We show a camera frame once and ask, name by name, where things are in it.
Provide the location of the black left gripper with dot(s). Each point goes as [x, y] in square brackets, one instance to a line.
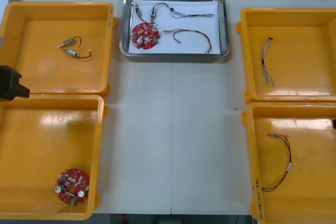
[9, 83]

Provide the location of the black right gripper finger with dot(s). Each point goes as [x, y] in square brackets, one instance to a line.
[334, 124]

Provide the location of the round red circuit board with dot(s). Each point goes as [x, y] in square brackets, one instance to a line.
[71, 179]
[143, 28]

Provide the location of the steel tray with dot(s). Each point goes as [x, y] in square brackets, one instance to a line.
[223, 24]

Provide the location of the yellow-orange plastic bin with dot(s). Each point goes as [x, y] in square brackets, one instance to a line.
[315, 187]
[39, 77]
[39, 142]
[302, 37]

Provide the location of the white label solenoid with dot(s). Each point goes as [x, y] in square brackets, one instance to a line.
[71, 52]

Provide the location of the grey metal solenoid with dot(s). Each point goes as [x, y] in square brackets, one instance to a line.
[68, 42]

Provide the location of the white paper sheet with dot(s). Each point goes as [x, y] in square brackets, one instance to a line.
[183, 48]

